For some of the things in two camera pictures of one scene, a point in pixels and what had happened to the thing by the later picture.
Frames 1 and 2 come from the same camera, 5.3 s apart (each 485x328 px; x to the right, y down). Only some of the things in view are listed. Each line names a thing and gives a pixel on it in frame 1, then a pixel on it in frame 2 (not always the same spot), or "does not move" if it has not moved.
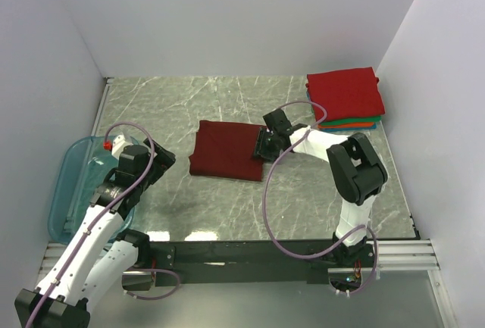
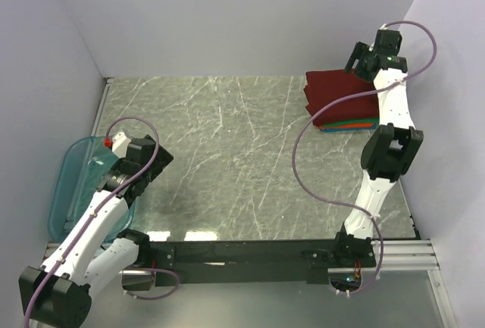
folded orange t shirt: [343, 126] does not move
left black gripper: [162, 161] does not move
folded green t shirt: [366, 120] does not move
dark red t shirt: [226, 149] to [323, 87]
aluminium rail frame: [391, 254] does not move
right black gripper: [260, 149] to [360, 51]
